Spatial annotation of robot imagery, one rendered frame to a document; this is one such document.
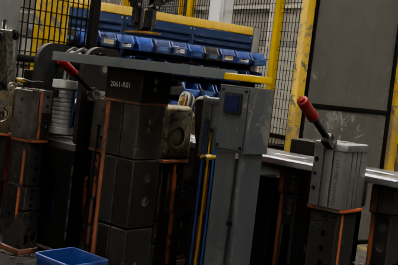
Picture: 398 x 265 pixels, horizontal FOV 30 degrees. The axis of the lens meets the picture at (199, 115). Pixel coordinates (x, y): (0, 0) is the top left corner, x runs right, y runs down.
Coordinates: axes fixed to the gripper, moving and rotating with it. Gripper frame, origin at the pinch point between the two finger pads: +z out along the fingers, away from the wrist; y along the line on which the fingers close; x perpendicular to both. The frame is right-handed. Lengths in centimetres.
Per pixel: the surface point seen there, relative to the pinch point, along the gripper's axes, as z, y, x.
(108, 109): 18.0, -3.5, 3.6
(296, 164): 24.9, 30.4, -13.9
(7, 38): 5, -2, 71
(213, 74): 9.0, 6.0, -16.7
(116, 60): 8.4, -5.5, -1.5
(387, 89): 5, 315, 223
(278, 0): -60, 327, 363
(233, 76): 8.9, 5.0, -23.8
